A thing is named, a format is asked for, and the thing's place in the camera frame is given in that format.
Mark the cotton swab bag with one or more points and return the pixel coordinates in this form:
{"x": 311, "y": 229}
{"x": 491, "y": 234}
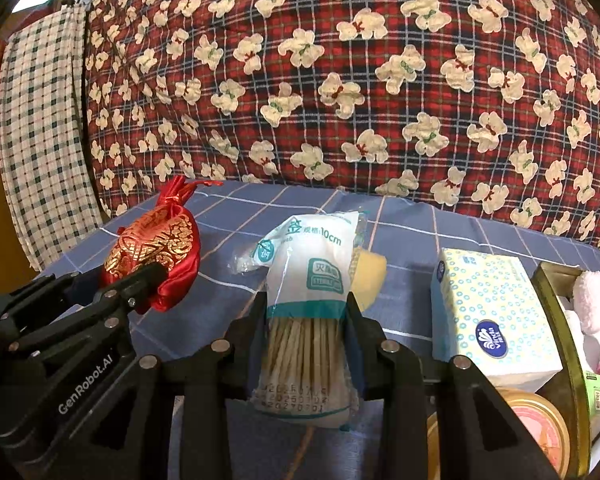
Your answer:
{"x": 305, "y": 270}

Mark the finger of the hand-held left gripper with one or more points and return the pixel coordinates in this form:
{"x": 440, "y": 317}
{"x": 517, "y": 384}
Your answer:
{"x": 55, "y": 292}
{"x": 130, "y": 290}

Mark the green and white checked cloth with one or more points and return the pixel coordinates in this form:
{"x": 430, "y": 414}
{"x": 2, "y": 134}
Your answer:
{"x": 40, "y": 135}

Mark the gold metal tin box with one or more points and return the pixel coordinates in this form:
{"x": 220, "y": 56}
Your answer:
{"x": 572, "y": 355}

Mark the yellow sponge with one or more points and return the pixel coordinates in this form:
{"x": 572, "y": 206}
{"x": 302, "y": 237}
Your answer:
{"x": 370, "y": 275}

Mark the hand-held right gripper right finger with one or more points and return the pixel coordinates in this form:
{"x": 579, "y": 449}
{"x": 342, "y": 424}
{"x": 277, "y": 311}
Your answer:
{"x": 352, "y": 350}

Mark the dotted yellow tissue box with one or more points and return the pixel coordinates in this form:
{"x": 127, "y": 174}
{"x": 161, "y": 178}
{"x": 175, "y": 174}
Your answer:
{"x": 490, "y": 305}

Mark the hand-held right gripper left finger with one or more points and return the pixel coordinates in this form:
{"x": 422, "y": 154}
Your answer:
{"x": 250, "y": 340}

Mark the pink fluffy towel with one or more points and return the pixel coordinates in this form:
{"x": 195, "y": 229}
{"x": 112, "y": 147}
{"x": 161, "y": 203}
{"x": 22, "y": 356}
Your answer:
{"x": 592, "y": 295}

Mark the red embroidered pouch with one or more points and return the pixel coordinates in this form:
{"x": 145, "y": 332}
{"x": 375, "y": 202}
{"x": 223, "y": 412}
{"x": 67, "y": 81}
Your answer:
{"x": 150, "y": 240}

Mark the blue checked sheet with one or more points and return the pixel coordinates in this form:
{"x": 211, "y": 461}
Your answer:
{"x": 405, "y": 225}

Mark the green tissue pack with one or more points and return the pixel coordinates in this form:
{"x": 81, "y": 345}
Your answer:
{"x": 595, "y": 395}

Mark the round gold tin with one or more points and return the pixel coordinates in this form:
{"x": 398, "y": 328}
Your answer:
{"x": 535, "y": 425}

